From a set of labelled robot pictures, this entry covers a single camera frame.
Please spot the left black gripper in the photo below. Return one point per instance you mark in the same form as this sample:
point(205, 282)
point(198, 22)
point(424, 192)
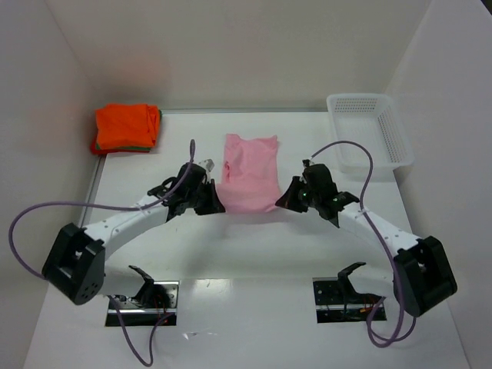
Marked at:
point(204, 196)

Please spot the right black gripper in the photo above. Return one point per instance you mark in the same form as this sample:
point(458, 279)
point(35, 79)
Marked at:
point(298, 197)

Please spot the pink t shirt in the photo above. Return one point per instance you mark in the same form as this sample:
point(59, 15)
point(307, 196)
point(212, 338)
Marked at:
point(249, 180)

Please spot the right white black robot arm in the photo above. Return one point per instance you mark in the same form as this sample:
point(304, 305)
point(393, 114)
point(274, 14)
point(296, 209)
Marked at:
point(423, 276)

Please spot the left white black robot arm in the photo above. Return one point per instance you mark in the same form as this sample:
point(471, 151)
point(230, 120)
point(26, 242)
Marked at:
point(76, 262)

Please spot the white perforated plastic basket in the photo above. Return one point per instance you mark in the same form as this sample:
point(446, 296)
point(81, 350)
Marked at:
point(373, 121)

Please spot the orange folded t shirt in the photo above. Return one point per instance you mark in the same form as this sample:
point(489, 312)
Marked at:
point(123, 125)

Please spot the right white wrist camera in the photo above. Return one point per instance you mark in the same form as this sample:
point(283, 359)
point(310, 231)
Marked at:
point(306, 163)

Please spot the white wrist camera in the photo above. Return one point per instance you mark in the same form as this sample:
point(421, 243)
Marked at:
point(306, 163)
point(207, 164)

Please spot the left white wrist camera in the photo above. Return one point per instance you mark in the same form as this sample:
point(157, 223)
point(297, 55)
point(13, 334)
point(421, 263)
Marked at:
point(207, 164)

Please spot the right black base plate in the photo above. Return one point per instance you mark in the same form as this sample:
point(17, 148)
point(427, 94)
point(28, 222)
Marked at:
point(332, 305)

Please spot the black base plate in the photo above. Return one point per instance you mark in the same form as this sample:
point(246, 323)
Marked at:
point(332, 305)
point(163, 304)

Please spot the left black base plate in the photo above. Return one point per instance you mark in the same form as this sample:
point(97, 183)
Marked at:
point(163, 304)

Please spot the aluminium table edge rail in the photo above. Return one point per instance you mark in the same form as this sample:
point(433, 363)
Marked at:
point(92, 189)

